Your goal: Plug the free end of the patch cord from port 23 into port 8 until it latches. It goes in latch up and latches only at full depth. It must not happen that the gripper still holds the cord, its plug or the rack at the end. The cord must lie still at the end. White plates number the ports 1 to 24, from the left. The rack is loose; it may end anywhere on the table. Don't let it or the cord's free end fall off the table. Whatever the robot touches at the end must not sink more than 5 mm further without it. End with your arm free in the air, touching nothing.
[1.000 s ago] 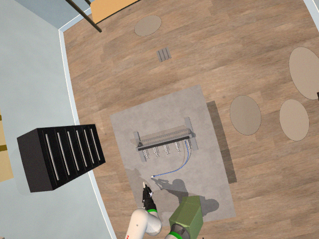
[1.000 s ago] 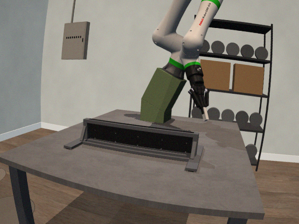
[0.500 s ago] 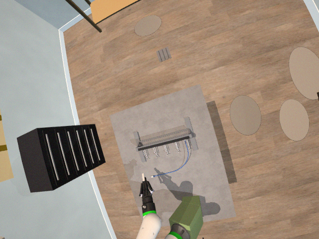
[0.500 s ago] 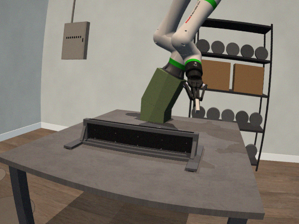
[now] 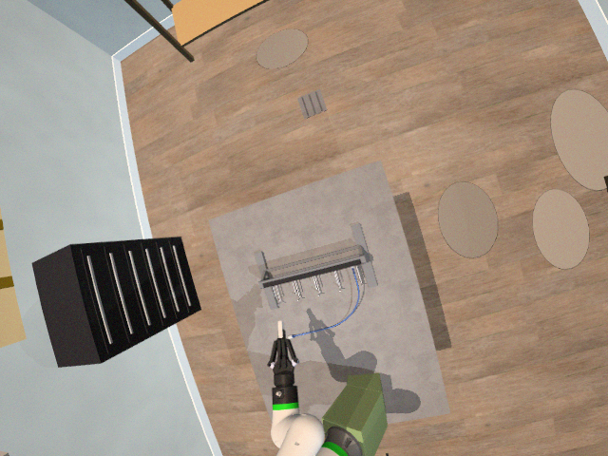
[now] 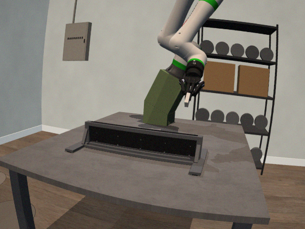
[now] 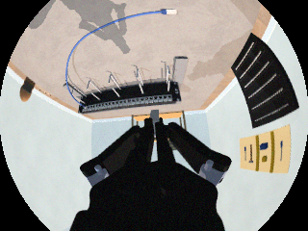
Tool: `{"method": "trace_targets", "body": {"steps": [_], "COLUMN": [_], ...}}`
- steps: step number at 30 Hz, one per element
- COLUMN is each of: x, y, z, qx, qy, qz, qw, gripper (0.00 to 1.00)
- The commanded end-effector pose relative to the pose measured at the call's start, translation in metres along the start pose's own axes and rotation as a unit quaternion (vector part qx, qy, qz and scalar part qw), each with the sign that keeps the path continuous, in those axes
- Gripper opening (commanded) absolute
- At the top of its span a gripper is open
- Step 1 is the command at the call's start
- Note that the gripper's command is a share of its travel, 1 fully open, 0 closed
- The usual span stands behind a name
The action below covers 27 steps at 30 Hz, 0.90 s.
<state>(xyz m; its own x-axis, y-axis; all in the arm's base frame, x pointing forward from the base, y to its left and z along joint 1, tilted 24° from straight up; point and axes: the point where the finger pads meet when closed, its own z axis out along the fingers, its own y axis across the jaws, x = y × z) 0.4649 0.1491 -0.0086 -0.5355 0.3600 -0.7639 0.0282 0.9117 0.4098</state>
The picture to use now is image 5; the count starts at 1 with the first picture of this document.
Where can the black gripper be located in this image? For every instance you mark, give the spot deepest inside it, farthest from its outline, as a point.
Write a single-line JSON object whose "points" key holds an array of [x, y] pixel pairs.
{"points": [[283, 368]]}

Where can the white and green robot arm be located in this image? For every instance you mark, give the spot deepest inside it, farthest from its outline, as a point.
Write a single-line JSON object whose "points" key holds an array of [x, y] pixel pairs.
{"points": [[305, 434]]}

